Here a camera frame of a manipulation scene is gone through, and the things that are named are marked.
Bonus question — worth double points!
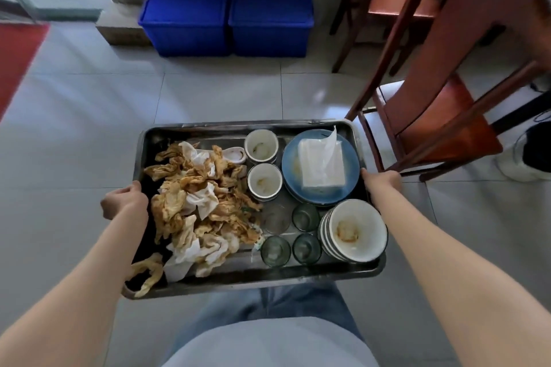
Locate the person's right hand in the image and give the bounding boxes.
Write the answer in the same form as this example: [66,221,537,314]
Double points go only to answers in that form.
[361,168,403,196]

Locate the person's left hand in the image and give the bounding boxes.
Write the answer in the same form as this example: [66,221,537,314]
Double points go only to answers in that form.
[100,181,149,221]

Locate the rectangular metal serving tray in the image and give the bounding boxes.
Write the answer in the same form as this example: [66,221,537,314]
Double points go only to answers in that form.
[122,120,387,299]

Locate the person's left forearm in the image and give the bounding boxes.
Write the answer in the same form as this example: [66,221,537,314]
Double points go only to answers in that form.
[0,207,149,367]

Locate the person's right forearm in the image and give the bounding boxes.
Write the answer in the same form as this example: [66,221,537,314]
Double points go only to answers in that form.
[372,184,551,367]

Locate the white tissue pack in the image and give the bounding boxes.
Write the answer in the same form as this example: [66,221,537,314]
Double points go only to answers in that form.
[298,125,348,191]

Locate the stack of white bowls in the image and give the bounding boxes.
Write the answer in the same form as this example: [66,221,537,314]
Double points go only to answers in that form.
[318,199,389,263]

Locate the pile of soiled paper napkins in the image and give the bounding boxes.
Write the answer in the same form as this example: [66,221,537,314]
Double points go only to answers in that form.
[143,142,264,279]

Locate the small clear drinking glass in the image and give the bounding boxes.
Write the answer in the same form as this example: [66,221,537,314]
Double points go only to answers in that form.
[293,233,323,266]
[260,236,292,268]
[262,203,292,235]
[292,203,320,232]

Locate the stack of blue plates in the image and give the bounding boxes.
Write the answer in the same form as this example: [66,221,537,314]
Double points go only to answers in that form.
[282,129,360,207]

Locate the crumpled stained napkin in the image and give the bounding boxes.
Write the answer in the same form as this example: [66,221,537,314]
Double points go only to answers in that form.
[124,253,164,298]

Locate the white ceramic cup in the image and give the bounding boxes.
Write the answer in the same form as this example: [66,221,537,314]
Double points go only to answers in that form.
[247,163,283,202]
[244,129,280,164]

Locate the white ceramic spoon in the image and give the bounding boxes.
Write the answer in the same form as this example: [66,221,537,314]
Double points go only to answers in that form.
[224,147,248,164]

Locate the person's blue jeans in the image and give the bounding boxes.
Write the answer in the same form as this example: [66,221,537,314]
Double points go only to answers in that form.
[171,283,366,354]

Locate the red floor mat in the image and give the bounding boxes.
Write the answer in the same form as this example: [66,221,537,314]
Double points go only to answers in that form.
[0,22,51,123]

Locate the blue plastic storage bin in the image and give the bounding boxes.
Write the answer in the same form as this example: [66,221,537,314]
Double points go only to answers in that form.
[228,0,315,58]
[138,0,230,57]

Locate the person's white shirt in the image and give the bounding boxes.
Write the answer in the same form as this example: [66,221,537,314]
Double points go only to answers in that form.
[161,315,380,367]

